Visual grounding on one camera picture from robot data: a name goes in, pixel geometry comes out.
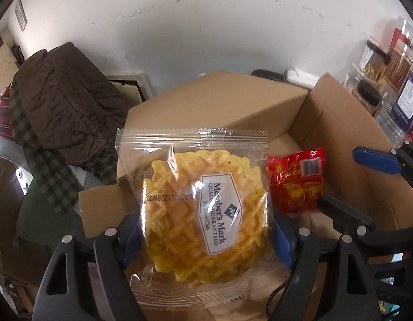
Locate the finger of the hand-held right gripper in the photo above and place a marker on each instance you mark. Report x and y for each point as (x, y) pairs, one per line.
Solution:
(347, 214)
(377, 160)

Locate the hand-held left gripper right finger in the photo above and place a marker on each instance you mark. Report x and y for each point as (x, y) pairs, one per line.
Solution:
(283, 245)

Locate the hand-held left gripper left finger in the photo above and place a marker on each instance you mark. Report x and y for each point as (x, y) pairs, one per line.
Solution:
(131, 240)

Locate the clear packet yellow lattice snack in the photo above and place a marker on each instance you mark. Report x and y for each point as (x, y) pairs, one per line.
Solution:
(193, 207)

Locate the brown cardboard box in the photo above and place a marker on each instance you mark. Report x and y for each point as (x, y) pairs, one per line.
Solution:
(226, 100)

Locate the red gold-printed snack packet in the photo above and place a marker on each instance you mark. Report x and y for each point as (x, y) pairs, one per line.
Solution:
(293, 187)

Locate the clear jar purple label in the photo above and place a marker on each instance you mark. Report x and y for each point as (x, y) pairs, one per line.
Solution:
(405, 103)

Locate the spice jar black lid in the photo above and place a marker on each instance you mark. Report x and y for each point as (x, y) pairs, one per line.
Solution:
(365, 90)

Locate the grey chair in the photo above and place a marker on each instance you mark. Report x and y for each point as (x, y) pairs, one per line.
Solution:
(42, 217)

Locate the green plaid cloth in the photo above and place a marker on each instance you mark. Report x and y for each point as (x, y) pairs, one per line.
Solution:
(49, 174)

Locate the clear jar red contents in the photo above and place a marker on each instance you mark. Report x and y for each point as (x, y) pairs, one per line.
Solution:
(402, 57)

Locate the white paper box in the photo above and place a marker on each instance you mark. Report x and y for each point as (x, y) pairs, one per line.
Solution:
(301, 78)

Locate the black flat case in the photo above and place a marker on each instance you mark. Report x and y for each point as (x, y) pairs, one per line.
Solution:
(266, 74)

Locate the brown quilted jacket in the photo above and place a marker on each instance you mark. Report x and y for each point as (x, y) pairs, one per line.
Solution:
(66, 100)

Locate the white framed panel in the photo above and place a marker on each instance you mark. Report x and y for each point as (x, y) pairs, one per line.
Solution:
(133, 83)

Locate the red striped cloth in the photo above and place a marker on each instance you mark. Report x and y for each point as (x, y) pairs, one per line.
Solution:
(4, 117)

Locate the beige quilted cushion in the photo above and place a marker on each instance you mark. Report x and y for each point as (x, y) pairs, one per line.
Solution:
(4, 63)

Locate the framed wall picture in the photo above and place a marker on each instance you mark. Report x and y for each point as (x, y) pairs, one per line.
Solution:
(21, 13)

